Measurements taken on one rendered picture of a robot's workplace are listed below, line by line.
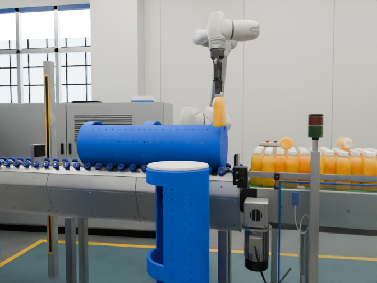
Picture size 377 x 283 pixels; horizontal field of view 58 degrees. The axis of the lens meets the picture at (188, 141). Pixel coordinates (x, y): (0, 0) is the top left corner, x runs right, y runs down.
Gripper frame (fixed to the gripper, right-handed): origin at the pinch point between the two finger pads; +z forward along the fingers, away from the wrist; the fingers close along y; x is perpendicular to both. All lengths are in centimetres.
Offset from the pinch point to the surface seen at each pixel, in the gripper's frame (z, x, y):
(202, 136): 24.8, -10.2, -1.7
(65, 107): -24, -195, -133
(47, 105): -7, -141, -39
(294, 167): 43, 37, 0
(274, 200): 58, 27, 4
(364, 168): 44, 69, -2
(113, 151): 31, -63, 0
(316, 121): 23, 46, 24
